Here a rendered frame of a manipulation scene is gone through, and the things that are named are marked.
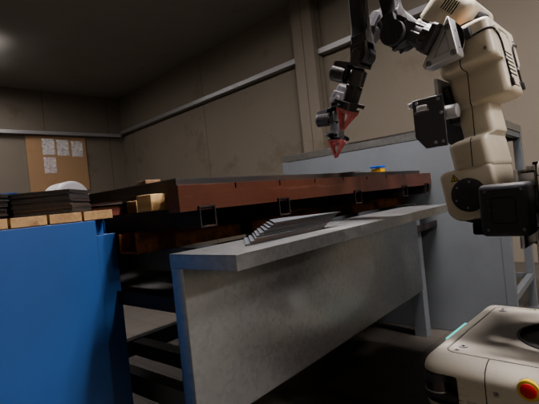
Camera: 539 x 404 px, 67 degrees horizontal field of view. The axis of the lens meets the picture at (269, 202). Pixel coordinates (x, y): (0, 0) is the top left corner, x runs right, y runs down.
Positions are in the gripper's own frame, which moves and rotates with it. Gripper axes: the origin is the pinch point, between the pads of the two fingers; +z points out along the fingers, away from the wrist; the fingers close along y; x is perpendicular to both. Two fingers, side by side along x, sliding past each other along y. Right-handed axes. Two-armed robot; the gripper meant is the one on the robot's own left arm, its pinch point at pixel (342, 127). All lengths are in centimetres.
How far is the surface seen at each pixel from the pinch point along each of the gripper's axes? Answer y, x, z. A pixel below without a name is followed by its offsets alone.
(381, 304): -12, 31, 57
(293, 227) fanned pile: 47, 26, 20
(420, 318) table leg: -75, 28, 87
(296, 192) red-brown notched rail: 28.5, 9.9, 18.6
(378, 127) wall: -286, -147, 25
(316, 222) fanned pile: 37.3, 25.6, 20.1
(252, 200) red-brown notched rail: 48, 12, 19
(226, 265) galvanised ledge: 75, 34, 20
